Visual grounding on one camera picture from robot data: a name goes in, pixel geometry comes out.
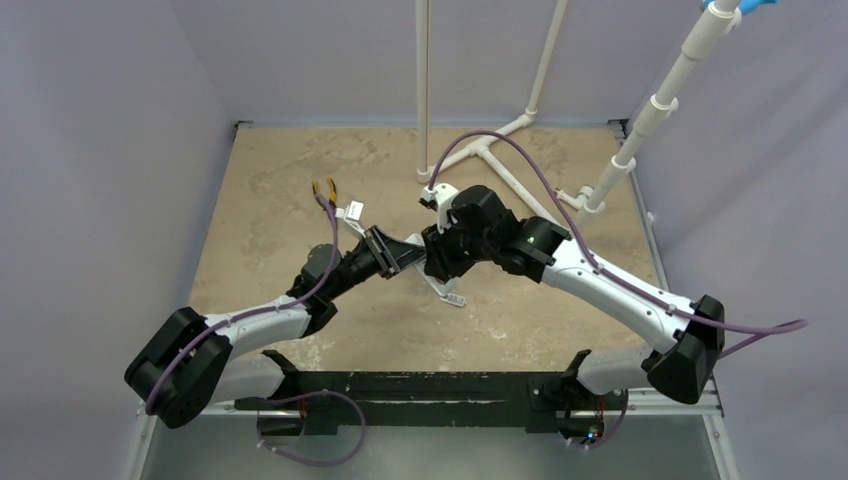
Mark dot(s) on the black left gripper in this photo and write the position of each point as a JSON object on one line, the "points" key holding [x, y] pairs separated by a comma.
{"points": [[389, 256]]}

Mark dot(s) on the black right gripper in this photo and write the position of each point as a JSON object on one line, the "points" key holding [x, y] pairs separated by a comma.
{"points": [[436, 252]]}

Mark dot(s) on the white universal AC remote control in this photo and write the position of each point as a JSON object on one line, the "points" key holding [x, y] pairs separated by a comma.
{"points": [[442, 288]]}

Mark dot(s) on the white remote battery cover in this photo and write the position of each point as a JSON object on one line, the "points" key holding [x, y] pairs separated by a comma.
{"points": [[455, 300]]}

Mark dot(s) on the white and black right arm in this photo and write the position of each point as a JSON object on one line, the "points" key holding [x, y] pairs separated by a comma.
{"points": [[546, 253]]}

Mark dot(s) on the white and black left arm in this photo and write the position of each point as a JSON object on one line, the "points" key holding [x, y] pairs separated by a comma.
{"points": [[193, 359]]}

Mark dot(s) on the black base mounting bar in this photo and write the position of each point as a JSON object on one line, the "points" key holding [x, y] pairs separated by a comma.
{"points": [[321, 402]]}

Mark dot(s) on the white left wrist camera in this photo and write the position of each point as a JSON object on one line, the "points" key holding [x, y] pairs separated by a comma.
{"points": [[350, 216]]}

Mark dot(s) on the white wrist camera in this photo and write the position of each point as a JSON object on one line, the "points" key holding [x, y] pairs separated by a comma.
{"points": [[439, 198], [350, 216]]}

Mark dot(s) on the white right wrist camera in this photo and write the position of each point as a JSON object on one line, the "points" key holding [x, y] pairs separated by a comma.
{"points": [[439, 198]]}

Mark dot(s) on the aluminium table frame rail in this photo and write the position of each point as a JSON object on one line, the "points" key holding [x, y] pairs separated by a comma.
{"points": [[682, 370]]}

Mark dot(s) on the white PVC pipe frame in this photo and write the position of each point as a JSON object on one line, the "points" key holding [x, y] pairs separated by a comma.
{"points": [[578, 74]]}

